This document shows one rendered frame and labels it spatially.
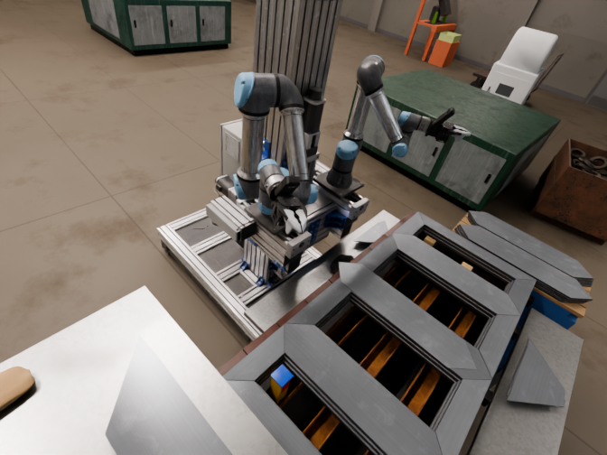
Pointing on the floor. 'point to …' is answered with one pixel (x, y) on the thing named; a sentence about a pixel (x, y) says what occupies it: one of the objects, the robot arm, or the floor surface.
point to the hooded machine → (520, 65)
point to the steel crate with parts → (574, 191)
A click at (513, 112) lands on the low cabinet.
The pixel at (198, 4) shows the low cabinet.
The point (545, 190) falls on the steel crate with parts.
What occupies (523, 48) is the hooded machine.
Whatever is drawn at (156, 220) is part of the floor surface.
